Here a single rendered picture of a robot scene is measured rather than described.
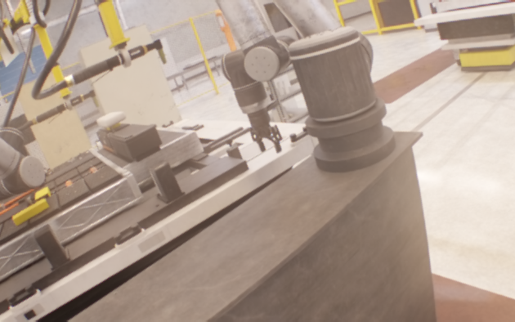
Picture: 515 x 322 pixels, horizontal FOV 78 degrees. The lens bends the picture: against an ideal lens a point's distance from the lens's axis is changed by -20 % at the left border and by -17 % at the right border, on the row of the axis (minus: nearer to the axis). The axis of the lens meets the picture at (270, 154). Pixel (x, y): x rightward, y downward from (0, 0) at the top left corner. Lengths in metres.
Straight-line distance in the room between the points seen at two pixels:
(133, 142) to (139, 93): 4.74
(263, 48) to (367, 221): 0.54
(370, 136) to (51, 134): 5.58
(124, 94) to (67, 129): 1.10
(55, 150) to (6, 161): 5.01
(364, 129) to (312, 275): 0.39
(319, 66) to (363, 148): 0.25
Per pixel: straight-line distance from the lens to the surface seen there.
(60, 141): 6.22
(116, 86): 6.25
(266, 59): 1.07
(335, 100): 0.97
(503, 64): 5.16
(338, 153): 1.03
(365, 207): 0.98
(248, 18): 1.09
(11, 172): 1.24
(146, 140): 1.62
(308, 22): 1.24
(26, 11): 2.52
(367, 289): 1.08
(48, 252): 1.33
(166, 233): 1.33
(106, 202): 1.47
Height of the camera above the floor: 1.33
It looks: 19 degrees down
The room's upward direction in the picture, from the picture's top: 20 degrees counter-clockwise
